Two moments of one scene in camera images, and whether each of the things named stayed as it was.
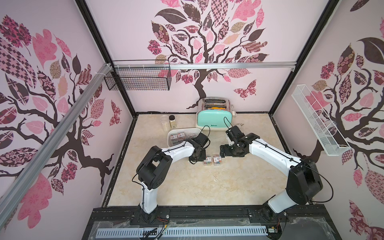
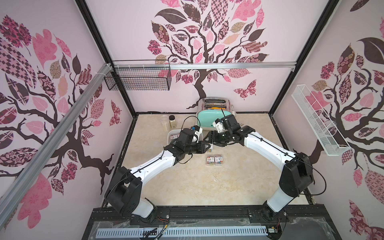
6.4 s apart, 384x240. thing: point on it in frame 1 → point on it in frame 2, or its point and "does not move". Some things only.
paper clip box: [217, 160] does not move
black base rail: [293, 223] does not move
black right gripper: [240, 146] → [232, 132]
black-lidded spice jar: [172, 121] does not move
